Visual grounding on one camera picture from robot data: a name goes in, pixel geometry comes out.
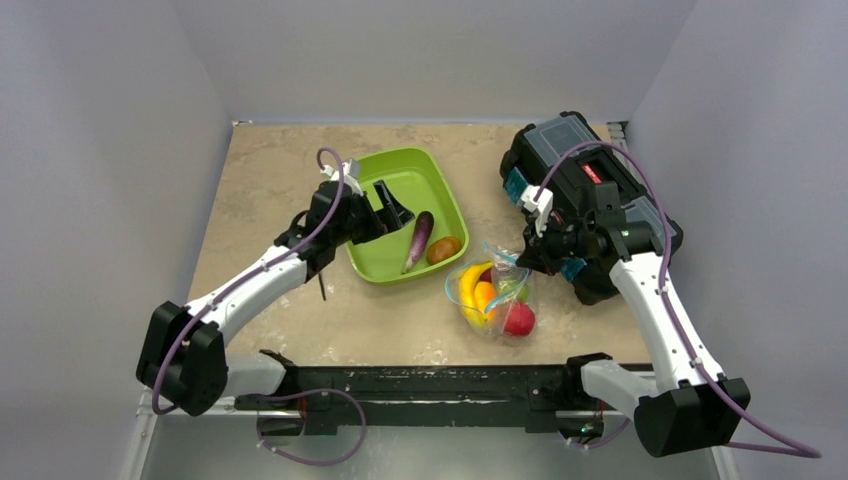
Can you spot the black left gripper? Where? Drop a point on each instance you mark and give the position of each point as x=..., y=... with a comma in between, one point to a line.
x=397, y=215

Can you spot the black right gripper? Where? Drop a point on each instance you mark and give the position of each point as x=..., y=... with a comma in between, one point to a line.
x=553, y=245

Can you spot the purple fake eggplant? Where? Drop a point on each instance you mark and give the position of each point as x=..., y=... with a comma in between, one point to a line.
x=424, y=224

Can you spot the brown fake kiwi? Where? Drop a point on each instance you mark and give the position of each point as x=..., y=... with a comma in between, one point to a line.
x=443, y=249

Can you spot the clear zip top bag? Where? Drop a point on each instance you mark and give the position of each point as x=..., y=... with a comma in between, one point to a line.
x=504, y=269

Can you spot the yellow fake banana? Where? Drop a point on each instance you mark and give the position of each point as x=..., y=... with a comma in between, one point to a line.
x=468, y=280

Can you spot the orange fake fruit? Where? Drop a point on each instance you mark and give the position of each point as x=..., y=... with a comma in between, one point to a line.
x=483, y=294

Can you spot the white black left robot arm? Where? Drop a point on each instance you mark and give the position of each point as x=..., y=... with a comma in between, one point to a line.
x=183, y=358

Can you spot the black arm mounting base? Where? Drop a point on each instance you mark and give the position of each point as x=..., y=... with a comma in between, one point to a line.
x=318, y=400

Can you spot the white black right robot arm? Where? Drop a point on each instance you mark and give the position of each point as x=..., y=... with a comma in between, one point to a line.
x=690, y=404

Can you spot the green fake pear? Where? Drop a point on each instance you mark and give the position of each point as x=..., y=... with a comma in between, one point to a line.
x=515, y=291

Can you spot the red fake apple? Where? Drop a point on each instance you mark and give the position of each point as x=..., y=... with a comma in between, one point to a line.
x=519, y=320

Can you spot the black plastic toolbox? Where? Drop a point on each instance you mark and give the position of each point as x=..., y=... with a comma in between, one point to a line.
x=587, y=179

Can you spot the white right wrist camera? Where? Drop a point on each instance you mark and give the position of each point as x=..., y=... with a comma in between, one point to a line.
x=536, y=203

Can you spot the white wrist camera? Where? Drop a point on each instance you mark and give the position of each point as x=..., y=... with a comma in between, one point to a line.
x=349, y=173
x=536, y=203

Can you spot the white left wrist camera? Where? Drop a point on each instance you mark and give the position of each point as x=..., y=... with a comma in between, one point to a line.
x=349, y=173

